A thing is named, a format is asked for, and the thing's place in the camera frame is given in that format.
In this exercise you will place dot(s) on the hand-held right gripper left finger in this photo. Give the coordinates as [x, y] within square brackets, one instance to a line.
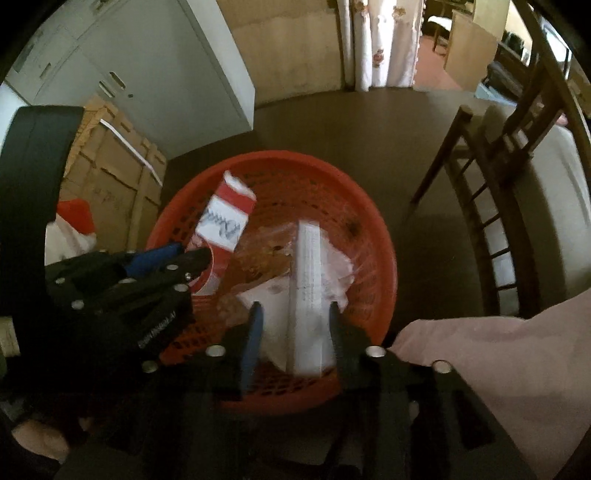
[251, 341]

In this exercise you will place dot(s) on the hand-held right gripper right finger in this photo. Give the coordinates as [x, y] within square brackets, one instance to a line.
[339, 341]

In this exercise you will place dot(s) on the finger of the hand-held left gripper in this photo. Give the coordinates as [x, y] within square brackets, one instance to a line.
[152, 258]
[184, 267]

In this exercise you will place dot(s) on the white tissue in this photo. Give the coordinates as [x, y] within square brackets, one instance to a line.
[272, 318]

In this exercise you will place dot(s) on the white cardboard box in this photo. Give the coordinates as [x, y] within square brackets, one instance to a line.
[309, 300]

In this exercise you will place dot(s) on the clear plastic wrapper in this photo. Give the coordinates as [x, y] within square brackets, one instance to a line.
[265, 258]

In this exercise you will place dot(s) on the red plastic basket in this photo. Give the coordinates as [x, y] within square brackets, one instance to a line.
[323, 198]

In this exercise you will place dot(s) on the person's left hand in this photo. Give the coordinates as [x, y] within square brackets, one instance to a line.
[37, 438]

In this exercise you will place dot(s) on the red white plastic bag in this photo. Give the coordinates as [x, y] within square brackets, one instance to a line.
[76, 214]

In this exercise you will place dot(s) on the flat cardboard carton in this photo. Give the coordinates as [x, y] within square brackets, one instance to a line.
[106, 175]

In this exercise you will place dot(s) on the pink floral tablecloth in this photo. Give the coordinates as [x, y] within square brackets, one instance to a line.
[508, 369]

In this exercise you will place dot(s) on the white metal cabinet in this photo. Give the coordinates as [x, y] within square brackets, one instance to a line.
[161, 69]

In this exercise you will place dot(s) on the curved wooden chair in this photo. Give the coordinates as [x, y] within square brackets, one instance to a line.
[521, 230]

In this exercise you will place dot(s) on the beige seat cushion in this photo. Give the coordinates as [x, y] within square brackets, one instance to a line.
[554, 207]

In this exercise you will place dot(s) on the white floral curtain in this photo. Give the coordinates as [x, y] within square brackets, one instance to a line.
[378, 46]

